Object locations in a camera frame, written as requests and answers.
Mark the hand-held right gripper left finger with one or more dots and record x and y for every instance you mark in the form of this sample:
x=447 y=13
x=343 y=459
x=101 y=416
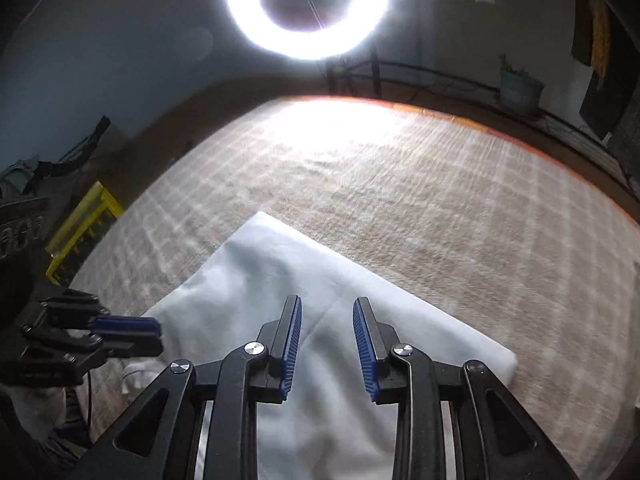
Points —
x=291 y=345

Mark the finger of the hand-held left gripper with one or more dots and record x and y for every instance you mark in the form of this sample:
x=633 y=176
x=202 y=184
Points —
x=135 y=345
x=125 y=324

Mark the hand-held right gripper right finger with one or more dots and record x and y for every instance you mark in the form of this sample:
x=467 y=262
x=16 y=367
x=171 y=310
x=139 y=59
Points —
x=364 y=350

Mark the white t-shirt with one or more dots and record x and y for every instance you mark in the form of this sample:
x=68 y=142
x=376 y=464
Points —
x=280 y=270

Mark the person's left forearm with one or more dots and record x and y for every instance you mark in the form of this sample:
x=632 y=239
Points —
x=40 y=405

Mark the black metal clothes rack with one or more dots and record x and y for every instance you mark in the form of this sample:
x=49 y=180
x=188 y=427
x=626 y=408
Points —
x=425 y=67

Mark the yellow plastic crate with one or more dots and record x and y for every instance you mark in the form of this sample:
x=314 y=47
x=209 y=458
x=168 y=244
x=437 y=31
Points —
x=75 y=225

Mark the grey floor cloth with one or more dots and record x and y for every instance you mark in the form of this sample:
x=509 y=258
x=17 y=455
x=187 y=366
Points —
x=15 y=172

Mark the person's striped clothing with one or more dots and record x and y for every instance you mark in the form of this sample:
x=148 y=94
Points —
x=65 y=450

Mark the checked beige blanket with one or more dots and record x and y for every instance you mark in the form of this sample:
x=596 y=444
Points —
x=425 y=200

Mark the green plant pot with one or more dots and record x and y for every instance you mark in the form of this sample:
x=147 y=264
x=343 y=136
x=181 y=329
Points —
x=521 y=91

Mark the black hanging coat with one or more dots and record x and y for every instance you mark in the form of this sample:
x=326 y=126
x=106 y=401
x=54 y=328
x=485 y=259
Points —
x=605 y=105

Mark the dark brown hanging garment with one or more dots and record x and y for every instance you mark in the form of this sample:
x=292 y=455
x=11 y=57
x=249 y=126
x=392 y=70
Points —
x=581 y=30

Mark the yellow hanging garment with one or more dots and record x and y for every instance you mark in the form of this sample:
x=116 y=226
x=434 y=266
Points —
x=601 y=35

